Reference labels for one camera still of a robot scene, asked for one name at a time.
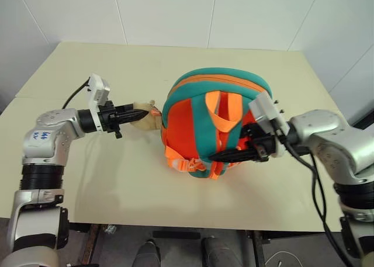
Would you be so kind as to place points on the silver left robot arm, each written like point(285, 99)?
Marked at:
point(55, 135)

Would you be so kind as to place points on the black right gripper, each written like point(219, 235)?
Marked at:
point(260, 144)

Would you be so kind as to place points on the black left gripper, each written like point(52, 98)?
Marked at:
point(109, 118)

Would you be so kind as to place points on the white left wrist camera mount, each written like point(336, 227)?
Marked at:
point(99, 88)

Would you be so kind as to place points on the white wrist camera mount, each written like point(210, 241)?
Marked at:
point(99, 88)
point(266, 109)

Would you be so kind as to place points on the black table frame rail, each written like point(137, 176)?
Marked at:
point(292, 236)

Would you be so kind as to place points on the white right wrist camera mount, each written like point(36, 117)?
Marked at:
point(266, 109)

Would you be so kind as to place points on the dark grey rounded shape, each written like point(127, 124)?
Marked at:
point(148, 253)

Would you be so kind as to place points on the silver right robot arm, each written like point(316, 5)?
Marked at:
point(324, 132)

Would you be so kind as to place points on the black bar under table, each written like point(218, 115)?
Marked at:
point(176, 235)

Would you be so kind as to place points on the orange and teal backpack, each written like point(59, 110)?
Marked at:
point(181, 126)

